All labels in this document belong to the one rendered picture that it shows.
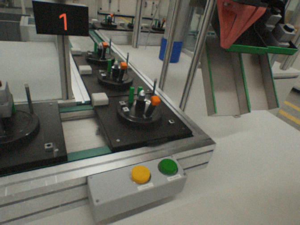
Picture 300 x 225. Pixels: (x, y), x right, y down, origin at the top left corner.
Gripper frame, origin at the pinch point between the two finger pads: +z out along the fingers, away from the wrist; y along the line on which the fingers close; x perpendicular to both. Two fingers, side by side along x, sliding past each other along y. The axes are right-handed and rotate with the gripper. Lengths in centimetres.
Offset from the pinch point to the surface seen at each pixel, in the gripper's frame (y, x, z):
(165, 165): 7.7, 3.4, 26.7
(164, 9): -588, -1076, 125
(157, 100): 5.5, -9.4, 17.6
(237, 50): -17.8, -11.7, 4.8
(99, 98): 15.9, -25.6, 26.0
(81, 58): 14, -69, 30
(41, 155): 32.3, -7.2, 27.5
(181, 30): -54, -93, 18
